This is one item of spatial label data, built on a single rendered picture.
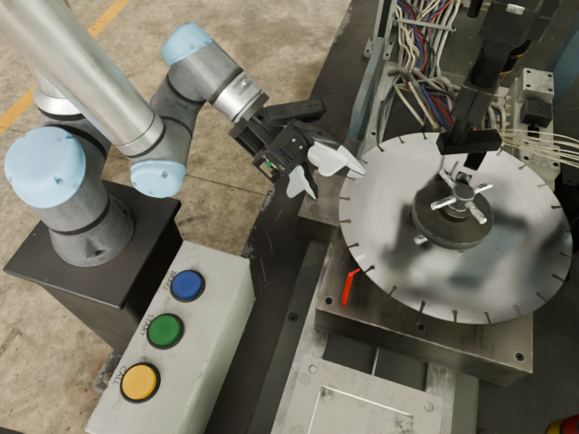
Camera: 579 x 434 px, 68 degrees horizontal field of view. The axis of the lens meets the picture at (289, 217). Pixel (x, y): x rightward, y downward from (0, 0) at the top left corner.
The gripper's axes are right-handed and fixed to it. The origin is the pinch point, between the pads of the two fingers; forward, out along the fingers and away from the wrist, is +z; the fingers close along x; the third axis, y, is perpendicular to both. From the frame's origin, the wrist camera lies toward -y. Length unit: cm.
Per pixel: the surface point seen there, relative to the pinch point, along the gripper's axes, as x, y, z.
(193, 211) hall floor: -113, -18, -13
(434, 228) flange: 15.2, 4.9, 10.3
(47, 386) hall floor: -110, 61, -9
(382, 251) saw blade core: 12.0, 11.7, 6.9
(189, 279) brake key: -2.9, 28.3, -9.3
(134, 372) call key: -1.3, 42.0, -7.2
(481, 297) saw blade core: 19.3, 10.9, 18.4
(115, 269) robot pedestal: -27.3, 30.4, -18.0
